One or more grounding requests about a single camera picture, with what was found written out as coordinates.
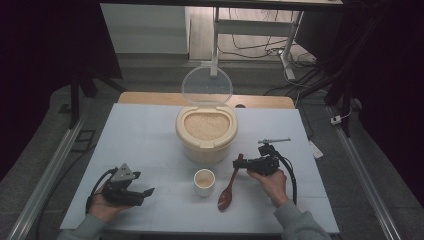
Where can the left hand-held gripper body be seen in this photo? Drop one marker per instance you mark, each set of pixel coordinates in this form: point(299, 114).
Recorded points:
point(121, 195)

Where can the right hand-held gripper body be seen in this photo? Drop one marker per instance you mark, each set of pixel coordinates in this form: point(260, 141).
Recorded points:
point(265, 165)

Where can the beige rice container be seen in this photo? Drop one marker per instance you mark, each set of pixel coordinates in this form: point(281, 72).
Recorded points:
point(206, 150)

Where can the brown wooden spoon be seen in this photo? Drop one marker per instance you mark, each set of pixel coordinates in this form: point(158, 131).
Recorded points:
point(225, 200)

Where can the small rice portion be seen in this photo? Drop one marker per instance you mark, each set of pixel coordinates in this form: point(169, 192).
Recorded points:
point(204, 182)

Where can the white cup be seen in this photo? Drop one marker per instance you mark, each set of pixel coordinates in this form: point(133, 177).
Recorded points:
point(204, 191)

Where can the rice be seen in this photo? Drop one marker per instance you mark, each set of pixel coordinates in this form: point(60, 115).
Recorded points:
point(206, 126)

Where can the person's right hand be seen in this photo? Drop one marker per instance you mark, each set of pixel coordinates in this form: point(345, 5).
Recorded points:
point(273, 186)

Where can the person's left hand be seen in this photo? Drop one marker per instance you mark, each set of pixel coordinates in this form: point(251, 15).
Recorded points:
point(103, 210)

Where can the pale table mat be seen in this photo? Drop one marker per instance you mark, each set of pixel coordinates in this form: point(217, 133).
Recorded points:
point(140, 140)

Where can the white paper tag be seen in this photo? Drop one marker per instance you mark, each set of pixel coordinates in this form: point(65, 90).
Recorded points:
point(316, 150)

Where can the clear plastic container lid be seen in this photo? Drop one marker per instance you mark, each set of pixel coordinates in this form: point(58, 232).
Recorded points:
point(206, 85)

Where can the black tripod stand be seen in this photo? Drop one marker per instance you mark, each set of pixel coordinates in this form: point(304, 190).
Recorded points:
point(345, 100)

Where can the dark curtain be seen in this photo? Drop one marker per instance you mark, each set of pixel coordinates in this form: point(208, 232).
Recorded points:
point(33, 66)
point(390, 83)

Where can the aluminium rail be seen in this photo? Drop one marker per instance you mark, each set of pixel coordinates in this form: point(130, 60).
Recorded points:
point(50, 176)
point(360, 173)

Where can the white desk frame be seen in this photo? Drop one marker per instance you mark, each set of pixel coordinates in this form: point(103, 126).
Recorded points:
point(253, 28)

